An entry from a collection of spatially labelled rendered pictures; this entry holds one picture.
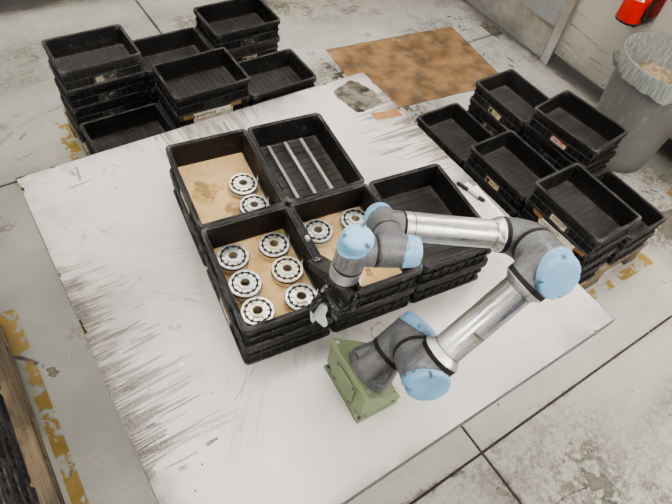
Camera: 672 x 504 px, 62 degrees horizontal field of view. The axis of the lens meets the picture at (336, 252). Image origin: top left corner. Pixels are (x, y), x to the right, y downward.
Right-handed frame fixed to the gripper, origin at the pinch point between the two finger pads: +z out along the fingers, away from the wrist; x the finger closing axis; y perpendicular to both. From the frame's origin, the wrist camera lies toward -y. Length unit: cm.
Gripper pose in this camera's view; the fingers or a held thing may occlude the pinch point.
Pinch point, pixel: (325, 310)
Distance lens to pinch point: 150.2
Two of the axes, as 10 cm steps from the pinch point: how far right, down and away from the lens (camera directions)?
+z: -1.8, 5.9, 7.9
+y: 5.8, 7.1, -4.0
